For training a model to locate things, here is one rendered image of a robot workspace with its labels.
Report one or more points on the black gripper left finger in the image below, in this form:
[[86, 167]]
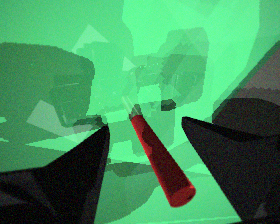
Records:
[[67, 189]]

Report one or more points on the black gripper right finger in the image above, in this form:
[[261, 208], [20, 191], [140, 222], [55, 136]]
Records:
[[245, 166]]

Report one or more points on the red peg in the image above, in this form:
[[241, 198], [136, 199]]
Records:
[[176, 186]]

